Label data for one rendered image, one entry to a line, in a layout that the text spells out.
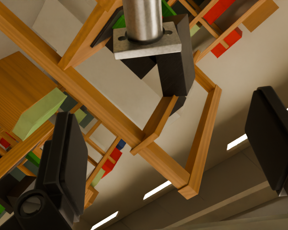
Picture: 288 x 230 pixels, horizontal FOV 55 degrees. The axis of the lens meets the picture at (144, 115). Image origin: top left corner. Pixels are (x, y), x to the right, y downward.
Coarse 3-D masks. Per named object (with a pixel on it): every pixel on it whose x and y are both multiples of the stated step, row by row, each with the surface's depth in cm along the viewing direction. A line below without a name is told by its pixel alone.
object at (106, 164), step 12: (60, 84) 611; (72, 96) 685; (72, 108) 594; (84, 108) 631; (0, 132) 467; (12, 144) 474; (120, 144) 637; (108, 156) 588; (120, 156) 614; (24, 168) 505; (96, 168) 546; (108, 168) 576; (96, 180) 538; (96, 192) 530
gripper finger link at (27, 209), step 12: (36, 192) 10; (24, 204) 10; (36, 204) 10; (48, 204) 10; (24, 216) 10; (36, 216) 9; (48, 216) 9; (60, 216) 9; (24, 228) 9; (36, 228) 9; (48, 228) 9; (60, 228) 9
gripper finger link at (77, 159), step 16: (64, 112) 13; (64, 128) 12; (48, 144) 12; (64, 144) 11; (80, 144) 13; (48, 160) 11; (64, 160) 11; (80, 160) 13; (48, 176) 10; (64, 176) 10; (80, 176) 13; (48, 192) 10; (64, 192) 11; (80, 192) 12; (64, 208) 10; (80, 208) 12; (16, 224) 10
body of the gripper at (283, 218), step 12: (264, 216) 8; (276, 216) 8; (168, 228) 8; (180, 228) 8; (192, 228) 8; (204, 228) 8; (216, 228) 8; (228, 228) 8; (240, 228) 8; (252, 228) 8; (264, 228) 8; (276, 228) 8
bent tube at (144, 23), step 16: (128, 0) 20; (144, 0) 20; (160, 0) 21; (128, 16) 21; (144, 16) 21; (160, 16) 22; (128, 32) 22; (144, 32) 22; (160, 32) 22; (176, 32) 23; (128, 48) 22; (144, 48) 22; (160, 48) 22; (176, 48) 22
